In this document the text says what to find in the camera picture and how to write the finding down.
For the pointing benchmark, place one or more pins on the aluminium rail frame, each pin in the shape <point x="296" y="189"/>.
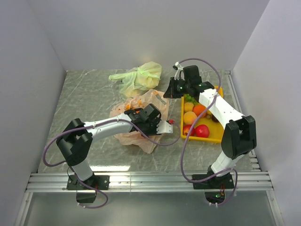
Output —
<point x="250" y="202"/>

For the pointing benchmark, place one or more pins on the yellow fake pear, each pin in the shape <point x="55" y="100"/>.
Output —
<point x="188" y="107"/>

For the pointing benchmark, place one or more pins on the red yellow fake apple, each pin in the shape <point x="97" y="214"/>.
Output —
<point x="186" y="130"/>

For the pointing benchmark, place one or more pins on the yellow plastic fruit tray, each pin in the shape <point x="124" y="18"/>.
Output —
<point x="216" y="129"/>

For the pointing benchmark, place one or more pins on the pale yellow fake peach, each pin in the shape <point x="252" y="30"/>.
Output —
<point x="189" y="118"/>

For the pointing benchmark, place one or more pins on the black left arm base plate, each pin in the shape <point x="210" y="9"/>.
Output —
<point x="98" y="182"/>

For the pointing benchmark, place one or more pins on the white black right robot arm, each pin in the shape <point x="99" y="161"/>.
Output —
<point x="239" y="136"/>

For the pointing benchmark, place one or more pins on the green fake grape bunch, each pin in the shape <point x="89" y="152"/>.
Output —
<point x="190" y="99"/>

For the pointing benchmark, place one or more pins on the translucent orange plastic bag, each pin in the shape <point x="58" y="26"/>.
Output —
<point x="135" y="138"/>

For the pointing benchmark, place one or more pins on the tied green plastic bag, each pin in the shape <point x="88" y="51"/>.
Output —
<point x="138" y="80"/>

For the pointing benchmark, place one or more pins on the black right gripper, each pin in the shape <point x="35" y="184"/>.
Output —
<point x="171" y="92"/>

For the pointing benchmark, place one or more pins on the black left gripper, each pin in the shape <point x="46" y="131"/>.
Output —
<point x="157" y="129"/>

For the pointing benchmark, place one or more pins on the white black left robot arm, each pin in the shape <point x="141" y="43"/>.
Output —
<point x="78" y="136"/>

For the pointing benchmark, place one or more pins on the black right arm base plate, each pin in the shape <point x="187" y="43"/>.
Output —
<point x="223" y="182"/>

